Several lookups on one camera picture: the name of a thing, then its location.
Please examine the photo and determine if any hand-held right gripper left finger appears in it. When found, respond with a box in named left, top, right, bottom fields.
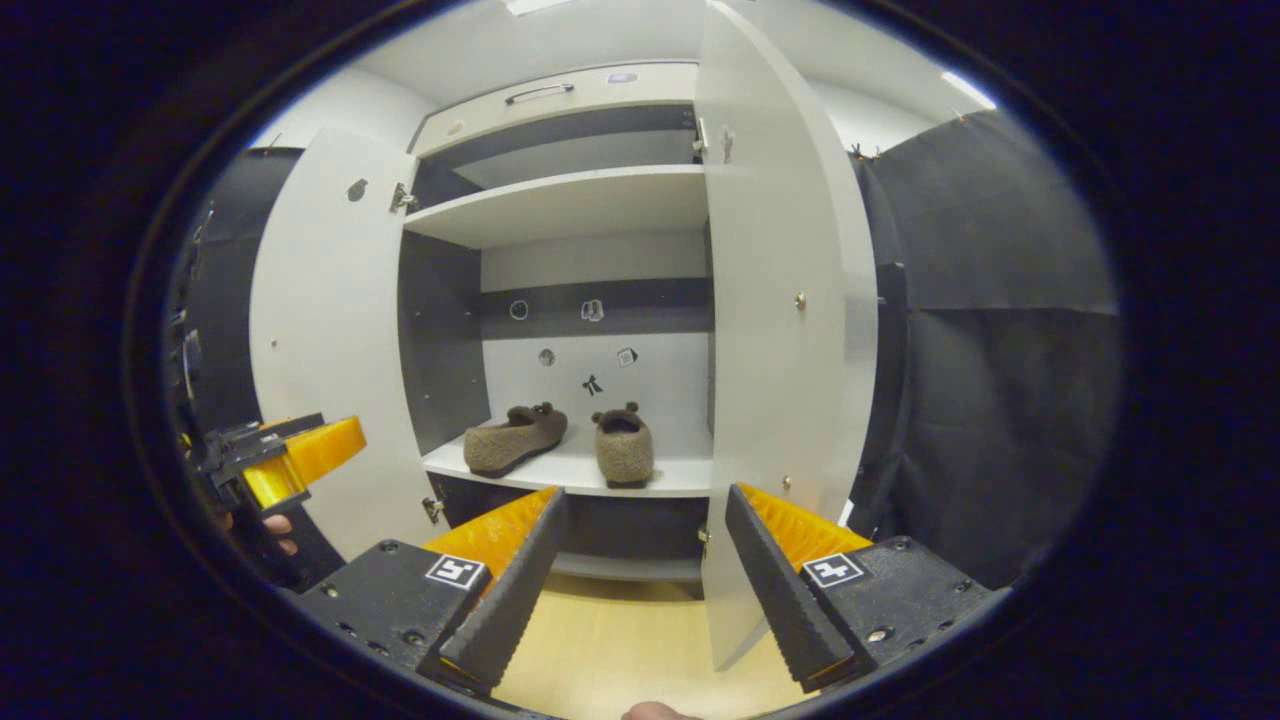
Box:
left=290, top=487, right=571, bottom=696

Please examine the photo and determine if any white cabinet drawer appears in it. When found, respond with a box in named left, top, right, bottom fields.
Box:
left=412, top=62, right=701, bottom=156

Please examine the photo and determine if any brown fuzzy shoe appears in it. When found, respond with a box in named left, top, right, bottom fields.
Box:
left=463, top=402, right=569, bottom=479
left=591, top=402, right=656, bottom=490

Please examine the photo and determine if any white shoe cabinet door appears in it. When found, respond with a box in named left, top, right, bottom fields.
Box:
left=693, top=0, right=881, bottom=673
left=248, top=128, right=446, bottom=561

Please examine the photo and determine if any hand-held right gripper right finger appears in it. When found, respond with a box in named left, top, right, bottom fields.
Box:
left=722, top=483, right=1011, bottom=693

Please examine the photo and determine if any small ceiling light panel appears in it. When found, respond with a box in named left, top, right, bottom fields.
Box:
left=940, top=70, right=998, bottom=111

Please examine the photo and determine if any black backdrop cloth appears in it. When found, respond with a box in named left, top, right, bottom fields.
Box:
left=170, top=148, right=341, bottom=591
left=845, top=108, right=1126, bottom=591

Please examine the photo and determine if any white shoe cabinet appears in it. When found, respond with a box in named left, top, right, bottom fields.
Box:
left=398, top=62, right=716, bottom=586

